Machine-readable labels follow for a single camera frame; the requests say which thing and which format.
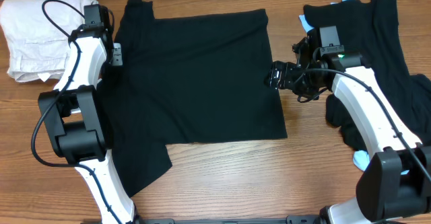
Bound black t-shirt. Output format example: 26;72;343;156
97;0;287;196

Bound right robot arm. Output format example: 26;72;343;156
265;26;430;224

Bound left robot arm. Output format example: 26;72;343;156
31;4;139;223

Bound folded beige shorts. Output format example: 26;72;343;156
1;0;98;83

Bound black garment with white logo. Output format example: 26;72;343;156
304;0;430;145

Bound light blue t-shirt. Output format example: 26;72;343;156
299;13;418;170

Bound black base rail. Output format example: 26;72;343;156
135;215;326;224

